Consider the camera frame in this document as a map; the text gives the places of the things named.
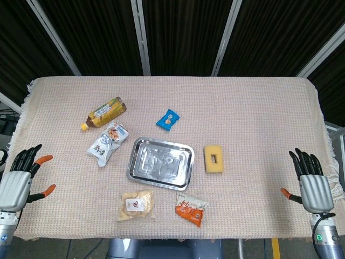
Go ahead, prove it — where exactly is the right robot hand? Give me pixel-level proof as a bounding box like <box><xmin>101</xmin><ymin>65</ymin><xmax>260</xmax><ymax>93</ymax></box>
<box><xmin>280</xmin><ymin>147</ymin><xmax>335</xmax><ymax>214</ymax></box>

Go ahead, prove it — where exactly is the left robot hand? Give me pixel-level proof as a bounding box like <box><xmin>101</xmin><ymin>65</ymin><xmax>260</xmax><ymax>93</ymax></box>
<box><xmin>0</xmin><ymin>144</ymin><xmax>57</xmax><ymax>212</ymax></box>

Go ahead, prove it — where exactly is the beige snack bag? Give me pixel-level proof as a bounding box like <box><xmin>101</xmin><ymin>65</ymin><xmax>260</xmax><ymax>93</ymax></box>
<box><xmin>116</xmin><ymin>189</ymin><xmax>156</xmax><ymax>222</ymax></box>

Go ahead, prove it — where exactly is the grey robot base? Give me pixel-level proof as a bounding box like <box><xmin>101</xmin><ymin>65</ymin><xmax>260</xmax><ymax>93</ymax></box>
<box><xmin>107</xmin><ymin>238</ymin><xmax>224</xmax><ymax>259</ymax></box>

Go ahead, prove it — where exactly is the stainless steel tray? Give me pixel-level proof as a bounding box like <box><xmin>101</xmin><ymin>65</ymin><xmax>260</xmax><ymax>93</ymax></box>
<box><xmin>126</xmin><ymin>137</ymin><xmax>195</xmax><ymax>192</ymax></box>

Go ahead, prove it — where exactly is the white snack bag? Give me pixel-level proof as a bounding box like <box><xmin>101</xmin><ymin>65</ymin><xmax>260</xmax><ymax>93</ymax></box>
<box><xmin>86</xmin><ymin>120</ymin><xmax>130</xmax><ymax>168</ymax></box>

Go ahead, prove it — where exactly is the beige woven tablecloth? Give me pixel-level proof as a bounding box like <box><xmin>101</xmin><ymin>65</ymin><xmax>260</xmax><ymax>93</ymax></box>
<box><xmin>5</xmin><ymin>76</ymin><xmax>345</xmax><ymax>242</ymax></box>

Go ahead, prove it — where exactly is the yellow sponge with hole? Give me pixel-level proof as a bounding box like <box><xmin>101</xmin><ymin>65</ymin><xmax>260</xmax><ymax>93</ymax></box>
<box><xmin>203</xmin><ymin>145</ymin><xmax>225</xmax><ymax>173</ymax></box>

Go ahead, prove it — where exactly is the yellow tea bottle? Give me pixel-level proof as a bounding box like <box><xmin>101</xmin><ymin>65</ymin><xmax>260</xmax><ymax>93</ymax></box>
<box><xmin>80</xmin><ymin>96</ymin><xmax>127</xmax><ymax>132</ymax></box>

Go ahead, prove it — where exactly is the orange and white snack packet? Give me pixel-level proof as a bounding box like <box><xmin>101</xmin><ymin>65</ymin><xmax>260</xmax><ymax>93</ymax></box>
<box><xmin>175</xmin><ymin>190</ymin><xmax>209</xmax><ymax>228</ymax></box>

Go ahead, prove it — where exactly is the blue snack packet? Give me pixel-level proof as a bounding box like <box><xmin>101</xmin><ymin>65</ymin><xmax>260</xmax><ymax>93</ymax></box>
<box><xmin>155</xmin><ymin>108</ymin><xmax>181</xmax><ymax>133</ymax></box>

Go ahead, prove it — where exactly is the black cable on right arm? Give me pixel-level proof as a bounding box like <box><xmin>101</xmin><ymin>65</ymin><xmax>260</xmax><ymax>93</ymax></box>
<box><xmin>312</xmin><ymin>213</ymin><xmax>336</xmax><ymax>259</ymax></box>

